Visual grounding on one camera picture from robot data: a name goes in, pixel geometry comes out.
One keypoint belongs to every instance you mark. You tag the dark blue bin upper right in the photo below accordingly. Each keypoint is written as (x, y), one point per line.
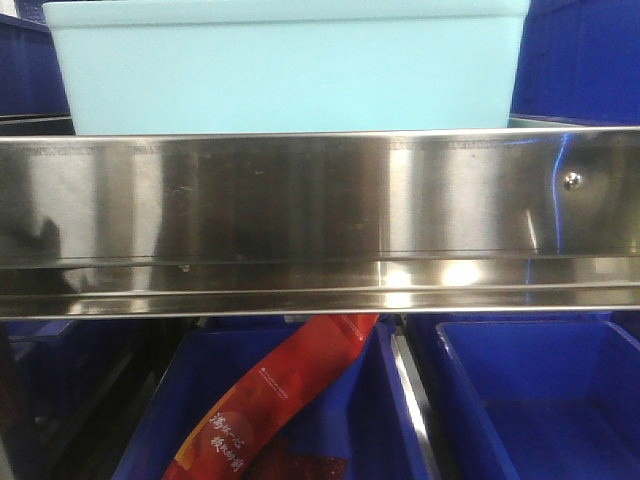
(580, 60)

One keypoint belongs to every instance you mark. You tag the dark blue bin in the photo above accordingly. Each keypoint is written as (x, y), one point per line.
(580, 60)
(362, 419)
(31, 81)
(63, 361)
(539, 396)

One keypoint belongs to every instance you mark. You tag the shelf rail screw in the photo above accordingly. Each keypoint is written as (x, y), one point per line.
(572, 181)

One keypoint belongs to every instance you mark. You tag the light blue plastic bin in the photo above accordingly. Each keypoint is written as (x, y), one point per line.
(185, 67)

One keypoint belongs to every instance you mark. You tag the dark blue bin lower right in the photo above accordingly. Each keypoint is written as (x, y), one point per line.
(539, 396)

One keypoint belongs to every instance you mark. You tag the stainless steel shelf rail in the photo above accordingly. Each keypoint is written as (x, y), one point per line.
(167, 226)

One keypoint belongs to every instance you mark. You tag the dark blue bin lower centre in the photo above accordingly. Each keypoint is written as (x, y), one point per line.
(362, 419)

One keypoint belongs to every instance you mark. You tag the dark blue bin lower left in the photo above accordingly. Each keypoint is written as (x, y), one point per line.
(63, 361)

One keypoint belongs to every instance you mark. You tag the dark blue bin upper left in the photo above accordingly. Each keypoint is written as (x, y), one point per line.
(31, 81)

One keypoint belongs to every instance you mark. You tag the red snack bag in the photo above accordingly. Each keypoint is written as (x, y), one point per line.
(232, 433)

